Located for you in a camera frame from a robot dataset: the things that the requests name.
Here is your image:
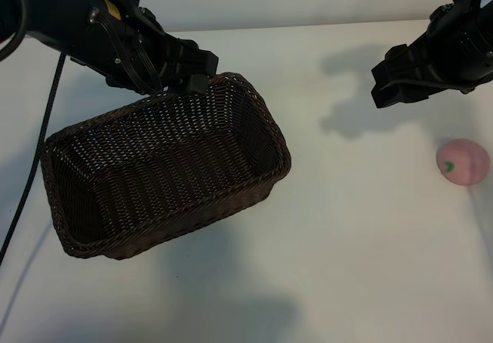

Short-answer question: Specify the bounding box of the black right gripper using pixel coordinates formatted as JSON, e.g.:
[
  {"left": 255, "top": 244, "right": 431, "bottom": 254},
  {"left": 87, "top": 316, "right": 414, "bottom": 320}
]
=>
[{"left": 371, "top": 3, "right": 473, "bottom": 109}]

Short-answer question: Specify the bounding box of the black braided cable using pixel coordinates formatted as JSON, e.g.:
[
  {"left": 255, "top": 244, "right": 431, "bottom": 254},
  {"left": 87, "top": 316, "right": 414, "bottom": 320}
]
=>
[{"left": 0, "top": 53, "right": 66, "bottom": 265}]

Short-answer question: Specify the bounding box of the pink peach with green mark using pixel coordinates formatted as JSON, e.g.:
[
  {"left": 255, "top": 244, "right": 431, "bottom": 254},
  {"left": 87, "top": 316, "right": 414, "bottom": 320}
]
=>
[{"left": 435, "top": 138, "right": 487, "bottom": 186}]

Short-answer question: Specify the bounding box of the black gripper wire bundle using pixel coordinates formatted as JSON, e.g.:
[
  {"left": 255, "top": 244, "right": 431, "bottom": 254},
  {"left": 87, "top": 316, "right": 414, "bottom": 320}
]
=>
[{"left": 102, "top": 18, "right": 163, "bottom": 95}]

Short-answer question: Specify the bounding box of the dark brown wicker basket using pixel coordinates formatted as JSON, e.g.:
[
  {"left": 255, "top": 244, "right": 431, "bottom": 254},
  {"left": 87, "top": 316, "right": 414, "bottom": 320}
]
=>
[{"left": 40, "top": 72, "right": 293, "bottom": 261}]

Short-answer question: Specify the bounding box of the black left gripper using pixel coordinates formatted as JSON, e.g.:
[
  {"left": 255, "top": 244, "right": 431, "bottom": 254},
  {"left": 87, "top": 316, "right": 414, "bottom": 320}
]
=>
[{"left": 106, "top": 5, "right": 220, "bottom": 96}]

